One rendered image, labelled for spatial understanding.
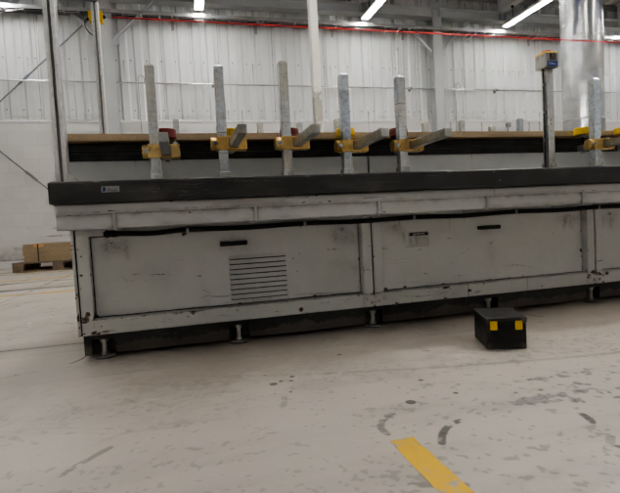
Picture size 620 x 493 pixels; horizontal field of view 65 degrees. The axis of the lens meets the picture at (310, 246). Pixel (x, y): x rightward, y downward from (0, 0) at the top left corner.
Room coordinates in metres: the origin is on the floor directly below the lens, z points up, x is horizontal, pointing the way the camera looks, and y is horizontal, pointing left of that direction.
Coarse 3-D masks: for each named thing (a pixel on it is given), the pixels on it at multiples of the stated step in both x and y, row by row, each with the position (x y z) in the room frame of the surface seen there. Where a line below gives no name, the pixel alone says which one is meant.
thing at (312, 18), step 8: (312, 0) 2.96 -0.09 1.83; (312, 8) 2.96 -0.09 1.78; (312, 16) 2.96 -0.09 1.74; (312, 24) 2.96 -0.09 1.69; (312, 32) 2.95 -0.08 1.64; (312, 40) 2.95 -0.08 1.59; (312, 48) 2.95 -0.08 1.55; (312, 56) 2.95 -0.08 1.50; (312, 64) 2.95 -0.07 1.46; (312, 72) 2.96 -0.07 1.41; (320, 72) 2.96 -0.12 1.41; (312, 80) 2.97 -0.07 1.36; (320, 80) 2.96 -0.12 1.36; (312, 88) 2.98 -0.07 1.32; (320, 88) 2.96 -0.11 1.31; (312, 96) 2.99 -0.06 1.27; (320, 96) 2.96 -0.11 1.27; (320, 104) 2.96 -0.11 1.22; (320, 112) 2.96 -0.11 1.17; (320, 120) 2.96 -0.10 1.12
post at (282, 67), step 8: (280, 64) 1.92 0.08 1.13; (280, 72) 1.92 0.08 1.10; (280, 80) 1.92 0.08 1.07; (280, 88) 1.92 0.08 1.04; (280, 96) 1.92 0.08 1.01; (280, 104) 1.93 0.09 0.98; (288, 104) 1.92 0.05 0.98; (280, 112) 1.94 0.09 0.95; (288, 112) 1.92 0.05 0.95; (280, 120) 1.94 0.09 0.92; (288, 120) 1.92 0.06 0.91; (288, 128) 1.92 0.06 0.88; (288, 152) 1.92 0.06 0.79; (288, 160) 1.92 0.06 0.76; (288, 168) 1.92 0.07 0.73
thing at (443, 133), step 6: (432, 132) 1.86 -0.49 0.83; (438, 132) 1.82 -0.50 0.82; (444, 132) 1.78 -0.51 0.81; (450, 132) 1.78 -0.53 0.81; (420, 138) 1.96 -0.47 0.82; (426, 138) 1.90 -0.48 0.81; (432, 138) 1.86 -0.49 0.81; (438, 138) 1.82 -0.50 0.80; (444, 138) 1.83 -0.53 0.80; (414, 144) 2.01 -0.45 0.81; (420, 144) 1.96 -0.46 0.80; (426, 144) 1.95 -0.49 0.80
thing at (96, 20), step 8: (96, 8) 2.77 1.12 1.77; (88, 16) 2.79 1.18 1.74; (96, 16) 2.77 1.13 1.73; (104, 16) 2.82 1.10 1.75; (96, 24) 2.78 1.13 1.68; (96, 32) 2.78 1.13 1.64; (96, 40) 2.78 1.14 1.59; (96, 48) 2.77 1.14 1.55; (96, 56) 2.77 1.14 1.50; (96, 64) 2.77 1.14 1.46; (96, 72) 2.76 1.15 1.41; (96, 80) 2.76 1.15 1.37; (104, 80) 2.80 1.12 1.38; (104, 88) 2.78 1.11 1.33; (104, 96) 2.77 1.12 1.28; (104, 104) 2.77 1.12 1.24; (104, 112) 2.77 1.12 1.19; (104, 120) 2.77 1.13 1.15; (104, 128) 2.78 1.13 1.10
